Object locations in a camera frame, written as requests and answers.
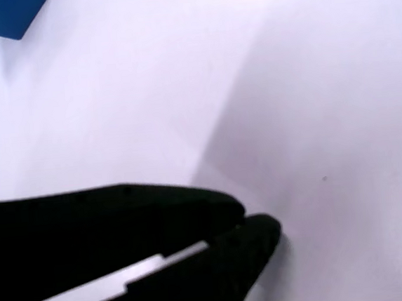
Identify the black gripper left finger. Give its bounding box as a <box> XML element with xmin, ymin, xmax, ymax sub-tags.
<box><xmin>0</xmin><ymin>172</ymin><xmax>254</xmax><ymax>301</ymax></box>

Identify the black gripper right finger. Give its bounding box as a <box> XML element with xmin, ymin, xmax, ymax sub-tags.
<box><xmin>12</xmin><ymin>212</ymin><xmax>290</xmax><ymax>301</ymax></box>

